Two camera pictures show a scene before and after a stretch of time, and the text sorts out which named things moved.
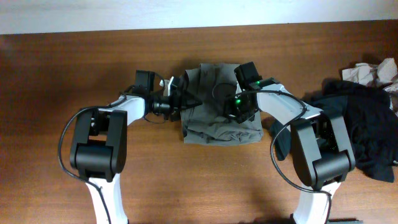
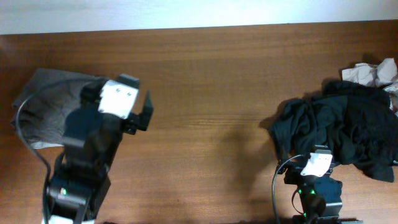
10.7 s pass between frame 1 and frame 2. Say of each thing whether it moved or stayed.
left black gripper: moved
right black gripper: moved
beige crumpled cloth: stayed
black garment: stayed
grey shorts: moved
